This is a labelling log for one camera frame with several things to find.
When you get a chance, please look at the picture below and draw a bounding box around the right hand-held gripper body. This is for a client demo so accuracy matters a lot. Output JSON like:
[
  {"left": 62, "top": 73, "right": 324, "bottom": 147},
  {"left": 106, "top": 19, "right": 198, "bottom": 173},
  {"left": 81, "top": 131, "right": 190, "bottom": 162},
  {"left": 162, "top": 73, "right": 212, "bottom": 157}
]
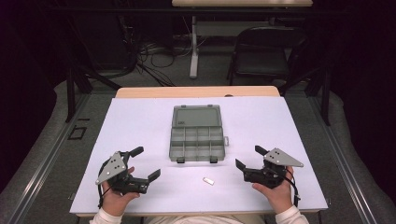
[{"left": 243, "top": 147, "right": 304, "bottom": 189}]

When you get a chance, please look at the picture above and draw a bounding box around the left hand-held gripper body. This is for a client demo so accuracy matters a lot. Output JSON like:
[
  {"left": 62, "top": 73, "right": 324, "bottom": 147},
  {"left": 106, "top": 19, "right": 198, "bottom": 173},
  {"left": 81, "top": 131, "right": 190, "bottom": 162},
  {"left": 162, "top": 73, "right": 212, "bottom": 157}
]
[{"left": 94, "top": 150, "right": 149, "bottom": 196}]

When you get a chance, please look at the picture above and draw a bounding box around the person's left hand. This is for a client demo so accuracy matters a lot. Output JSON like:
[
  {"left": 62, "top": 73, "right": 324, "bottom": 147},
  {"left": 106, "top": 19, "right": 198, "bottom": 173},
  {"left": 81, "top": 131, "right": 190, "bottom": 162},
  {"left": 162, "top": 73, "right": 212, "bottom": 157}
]
[{"left": 101, "top": 166, "right": 141, "bottom": 217}]

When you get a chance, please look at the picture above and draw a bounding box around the person's right hand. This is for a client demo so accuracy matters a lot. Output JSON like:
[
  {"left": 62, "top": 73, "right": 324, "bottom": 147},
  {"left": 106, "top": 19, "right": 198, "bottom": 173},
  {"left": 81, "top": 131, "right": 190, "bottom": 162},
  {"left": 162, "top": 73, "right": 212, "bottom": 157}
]
[{"left": 251, "top": 165, "right": 296, "bottom": 216}]

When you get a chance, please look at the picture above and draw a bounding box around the white board sheet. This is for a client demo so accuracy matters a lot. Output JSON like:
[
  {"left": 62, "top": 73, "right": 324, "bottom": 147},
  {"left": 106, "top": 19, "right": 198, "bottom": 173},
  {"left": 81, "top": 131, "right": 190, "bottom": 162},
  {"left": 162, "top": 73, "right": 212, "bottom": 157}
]
[{"left": 69, "top": 95, "right": 329, "bottom": 216}]

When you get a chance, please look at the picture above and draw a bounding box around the grey plastic organizer box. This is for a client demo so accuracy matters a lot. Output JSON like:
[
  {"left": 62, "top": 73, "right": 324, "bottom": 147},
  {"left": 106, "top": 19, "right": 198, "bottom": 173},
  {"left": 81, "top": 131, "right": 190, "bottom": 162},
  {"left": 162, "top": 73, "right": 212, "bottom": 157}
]
[{"left": 168, "top": 104, "right": 230, "bottom": 164}]

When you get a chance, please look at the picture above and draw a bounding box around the person's torso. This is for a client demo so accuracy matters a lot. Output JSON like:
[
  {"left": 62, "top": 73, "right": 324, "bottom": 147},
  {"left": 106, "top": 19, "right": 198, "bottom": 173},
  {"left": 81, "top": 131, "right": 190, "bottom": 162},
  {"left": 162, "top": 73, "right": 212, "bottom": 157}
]
[{"left": 136, "top": 214, "right": 278, "bottom": 224}]

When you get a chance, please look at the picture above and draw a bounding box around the wooden table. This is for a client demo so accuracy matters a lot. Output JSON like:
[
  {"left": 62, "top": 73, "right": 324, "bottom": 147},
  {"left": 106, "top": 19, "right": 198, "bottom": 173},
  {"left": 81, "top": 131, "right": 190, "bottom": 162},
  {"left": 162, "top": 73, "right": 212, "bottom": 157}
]
[{"left": 76, "top": 85, "right": 325, "bottom": 218}]

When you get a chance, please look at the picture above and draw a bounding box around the black metal stand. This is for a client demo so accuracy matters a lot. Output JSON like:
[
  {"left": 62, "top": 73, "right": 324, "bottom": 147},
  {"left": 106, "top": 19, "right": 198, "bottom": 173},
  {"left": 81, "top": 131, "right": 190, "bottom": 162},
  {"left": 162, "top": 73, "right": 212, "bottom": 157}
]
[
  {"left": 64, "top": 12, "right": 123, "bottom": 123},
  {"left": 277, "top": 60, "right": 332, "bottom": 127}
]

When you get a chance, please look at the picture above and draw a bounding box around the black folding chair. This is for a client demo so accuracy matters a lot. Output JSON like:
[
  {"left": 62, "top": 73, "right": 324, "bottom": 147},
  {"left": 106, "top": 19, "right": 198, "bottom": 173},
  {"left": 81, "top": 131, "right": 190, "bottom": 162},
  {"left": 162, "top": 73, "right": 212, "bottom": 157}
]
[{"left": 226, "top": 25, "right": 309, "bottom": 88}]

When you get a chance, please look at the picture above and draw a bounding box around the white-legged desk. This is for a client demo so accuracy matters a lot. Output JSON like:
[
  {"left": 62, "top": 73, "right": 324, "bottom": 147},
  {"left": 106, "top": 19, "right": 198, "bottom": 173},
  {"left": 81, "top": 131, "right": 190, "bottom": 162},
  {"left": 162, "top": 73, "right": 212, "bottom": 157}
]
[{"left": 171, "top": 0, "right": 314, "bottom": 80}]

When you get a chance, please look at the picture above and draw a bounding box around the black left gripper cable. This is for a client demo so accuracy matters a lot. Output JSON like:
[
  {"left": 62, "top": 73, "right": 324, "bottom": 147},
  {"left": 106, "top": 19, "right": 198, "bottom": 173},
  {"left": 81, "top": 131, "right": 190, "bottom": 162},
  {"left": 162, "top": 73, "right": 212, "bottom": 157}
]
[{"left": 97, "top": 160, "right": 117, "bottom": 209}]

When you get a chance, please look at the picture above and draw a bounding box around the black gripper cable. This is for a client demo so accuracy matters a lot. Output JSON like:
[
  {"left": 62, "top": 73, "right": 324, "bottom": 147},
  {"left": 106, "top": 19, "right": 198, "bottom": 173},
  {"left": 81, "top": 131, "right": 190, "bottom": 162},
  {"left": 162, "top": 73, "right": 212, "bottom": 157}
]
[
  {"left": 281, "top": 169, "right": 302, "bottom": 208},
  {"left": 97, "top": 160, "right": 117, "bottom": 209}
]

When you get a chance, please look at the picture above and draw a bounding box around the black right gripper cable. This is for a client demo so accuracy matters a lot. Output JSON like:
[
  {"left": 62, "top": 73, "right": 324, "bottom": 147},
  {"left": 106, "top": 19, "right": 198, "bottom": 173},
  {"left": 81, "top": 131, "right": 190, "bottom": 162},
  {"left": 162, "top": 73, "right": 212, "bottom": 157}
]
[{"left": 281, "top": 169, "right": 302, "bottom": 208}]

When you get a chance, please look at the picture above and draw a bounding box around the metal floor rail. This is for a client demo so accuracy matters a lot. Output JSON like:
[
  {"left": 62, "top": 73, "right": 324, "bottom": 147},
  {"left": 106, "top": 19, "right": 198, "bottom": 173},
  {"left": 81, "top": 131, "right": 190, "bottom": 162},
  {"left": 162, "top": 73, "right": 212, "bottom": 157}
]
[
  {"left": 306, "top": 94, "right": 379, "bottom": 224},
  {"left": 7, "top": 92, "right": 92, "bottom": 224}
]

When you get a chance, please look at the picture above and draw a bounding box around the bundle of floor cables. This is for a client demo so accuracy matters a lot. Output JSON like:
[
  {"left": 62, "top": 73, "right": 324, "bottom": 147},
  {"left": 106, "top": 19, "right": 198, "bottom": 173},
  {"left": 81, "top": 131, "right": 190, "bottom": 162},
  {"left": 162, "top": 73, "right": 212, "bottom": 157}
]
[{"left": 122, "top": 15, "right": 208, "bottom": 88}]

